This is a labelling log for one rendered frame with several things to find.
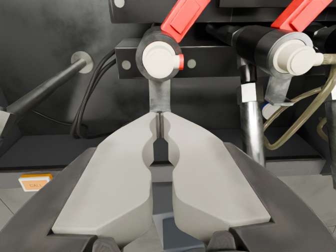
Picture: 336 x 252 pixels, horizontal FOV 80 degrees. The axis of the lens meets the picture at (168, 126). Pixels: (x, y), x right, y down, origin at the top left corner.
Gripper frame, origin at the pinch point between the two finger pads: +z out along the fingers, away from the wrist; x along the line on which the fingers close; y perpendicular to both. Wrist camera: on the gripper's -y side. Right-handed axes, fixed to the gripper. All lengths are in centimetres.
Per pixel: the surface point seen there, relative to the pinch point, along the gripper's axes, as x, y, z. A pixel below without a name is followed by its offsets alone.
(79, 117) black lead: -9.0, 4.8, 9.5
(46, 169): -20.1, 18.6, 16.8
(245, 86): 7.4, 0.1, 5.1
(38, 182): -21.4, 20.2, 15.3
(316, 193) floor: 143, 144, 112
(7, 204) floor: -133, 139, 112
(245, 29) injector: 7.2, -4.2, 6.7
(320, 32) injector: 15.4, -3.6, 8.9
